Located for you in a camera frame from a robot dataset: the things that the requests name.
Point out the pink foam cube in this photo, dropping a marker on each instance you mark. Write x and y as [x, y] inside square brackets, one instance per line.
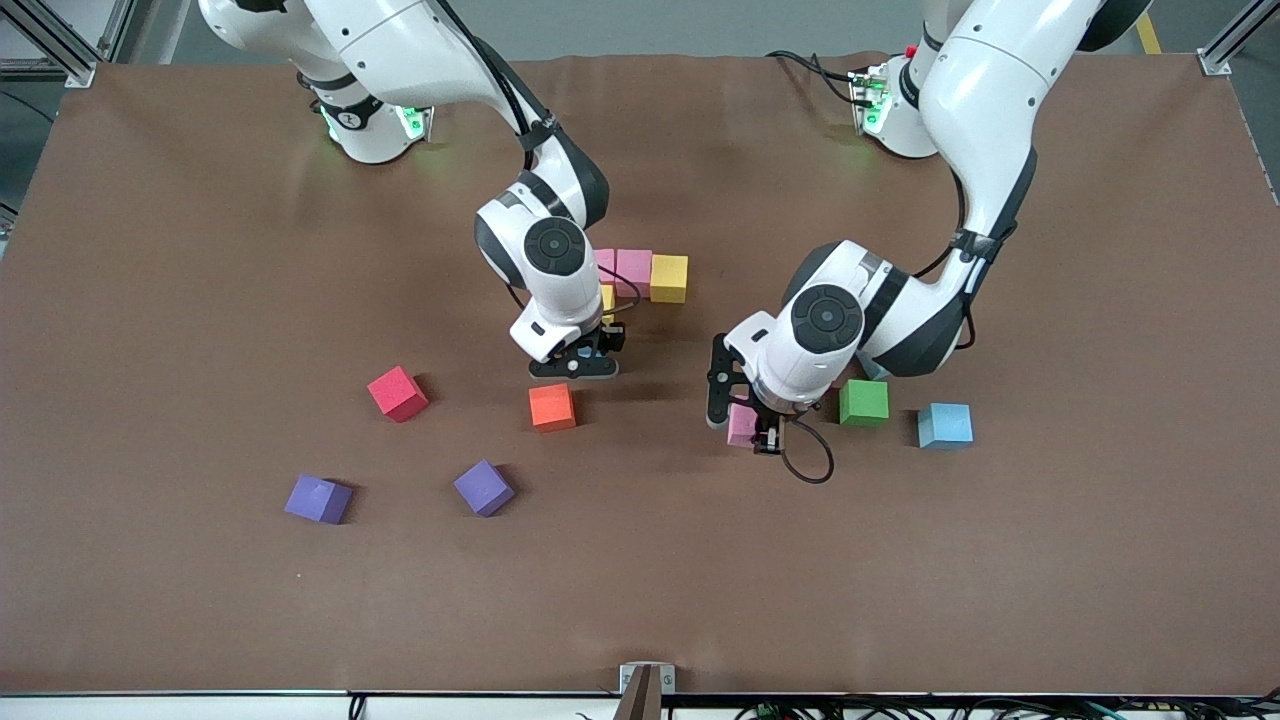
[742, 425]
[606, 262]
[634, 273]

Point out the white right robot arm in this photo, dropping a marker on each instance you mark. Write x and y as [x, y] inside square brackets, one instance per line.
[400, 50]

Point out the red foam cube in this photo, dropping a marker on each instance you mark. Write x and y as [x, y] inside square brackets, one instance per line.
[397, 393]

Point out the purple foam cube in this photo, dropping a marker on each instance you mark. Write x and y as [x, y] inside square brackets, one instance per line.
[317, 498]
[484, 487]

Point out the grey metal camera bracket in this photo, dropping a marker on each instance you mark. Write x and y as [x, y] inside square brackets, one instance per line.
[647, 690]

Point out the white table edge rail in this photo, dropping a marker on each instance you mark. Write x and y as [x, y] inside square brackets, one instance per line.
[200, 708]

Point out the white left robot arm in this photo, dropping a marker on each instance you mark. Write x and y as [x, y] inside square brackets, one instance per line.
[985, 90]

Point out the orange foam cube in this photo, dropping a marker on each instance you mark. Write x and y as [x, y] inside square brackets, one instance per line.
[551, 406]

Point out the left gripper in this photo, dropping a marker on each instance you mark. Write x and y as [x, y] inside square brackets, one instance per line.
[768, 427]

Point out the green foam cube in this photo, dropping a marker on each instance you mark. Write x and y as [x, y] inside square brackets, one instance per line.
[864, 402]

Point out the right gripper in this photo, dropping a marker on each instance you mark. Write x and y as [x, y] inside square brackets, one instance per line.
[606, 339]

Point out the brown table mat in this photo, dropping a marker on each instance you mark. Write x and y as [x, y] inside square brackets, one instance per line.
[640, 560]

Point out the yellow foam cube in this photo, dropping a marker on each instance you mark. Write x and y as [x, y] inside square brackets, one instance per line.
[607, 300]
[669, 278]

